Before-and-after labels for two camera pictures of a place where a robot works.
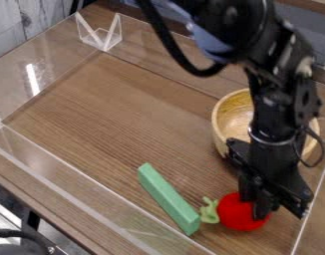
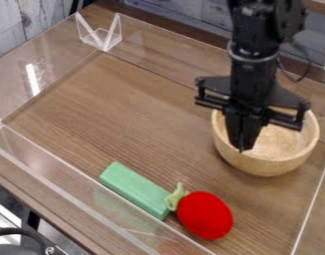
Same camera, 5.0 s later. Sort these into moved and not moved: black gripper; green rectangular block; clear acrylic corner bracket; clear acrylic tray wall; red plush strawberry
Moved: green rectangular block; red plush strawberry; black gripper
Not moved: clear acrylic tray wall; clear acrylic corner bracket
